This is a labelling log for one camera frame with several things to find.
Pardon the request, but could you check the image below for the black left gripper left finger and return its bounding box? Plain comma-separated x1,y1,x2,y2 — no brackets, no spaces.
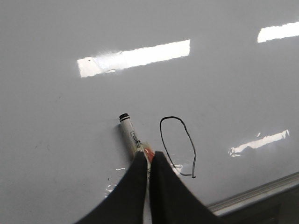
77,152,147,224

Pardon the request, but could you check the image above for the red round magnet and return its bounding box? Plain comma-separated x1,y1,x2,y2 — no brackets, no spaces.
141,142,155,163

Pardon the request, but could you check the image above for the grey aluminium whiteboard tray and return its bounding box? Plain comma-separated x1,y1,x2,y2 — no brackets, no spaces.
207,172,299,216

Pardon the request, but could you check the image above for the large white whiteboard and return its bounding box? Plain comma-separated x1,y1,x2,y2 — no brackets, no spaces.
0,0,299,224

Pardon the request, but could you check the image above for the white black whiteboard marker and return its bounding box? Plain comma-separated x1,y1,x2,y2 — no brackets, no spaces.
119,113,150,180

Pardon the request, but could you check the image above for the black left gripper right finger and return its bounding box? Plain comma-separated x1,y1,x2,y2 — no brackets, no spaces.
149,151,224,224

